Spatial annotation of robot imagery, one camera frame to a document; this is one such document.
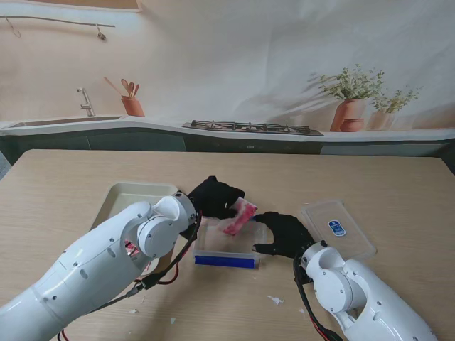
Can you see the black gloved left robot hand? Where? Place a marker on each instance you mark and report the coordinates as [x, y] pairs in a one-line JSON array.
[[213, 197]]

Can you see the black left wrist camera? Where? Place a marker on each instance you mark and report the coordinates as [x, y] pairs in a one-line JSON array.
[[186, 235]]

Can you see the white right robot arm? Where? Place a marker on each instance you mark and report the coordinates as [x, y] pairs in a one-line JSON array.
[[355, 291]]

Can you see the cream rectangular tray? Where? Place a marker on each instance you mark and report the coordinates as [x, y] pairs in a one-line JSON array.
[[135, 193]]

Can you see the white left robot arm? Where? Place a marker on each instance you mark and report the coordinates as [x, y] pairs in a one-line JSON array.
[[89, 270]]

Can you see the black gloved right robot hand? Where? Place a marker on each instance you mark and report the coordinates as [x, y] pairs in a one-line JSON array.
[[289, 234]]

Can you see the clear container with blue clips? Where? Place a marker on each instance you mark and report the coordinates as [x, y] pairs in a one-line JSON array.
[[224, 261]]

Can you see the clear lid with blue label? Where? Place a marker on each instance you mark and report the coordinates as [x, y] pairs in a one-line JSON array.
[[352, 231]]

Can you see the pink bacon slice stack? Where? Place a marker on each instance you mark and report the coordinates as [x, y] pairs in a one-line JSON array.
[[240, 220]]

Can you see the printed kitchen backdrop banner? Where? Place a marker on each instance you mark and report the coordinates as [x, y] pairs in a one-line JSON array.
[[227, 53]]

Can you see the large white paper scrap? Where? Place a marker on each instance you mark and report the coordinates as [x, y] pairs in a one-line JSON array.
[[275, 300]]

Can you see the single pink bacon slice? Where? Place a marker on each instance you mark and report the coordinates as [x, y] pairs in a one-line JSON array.
[[131, 249]]

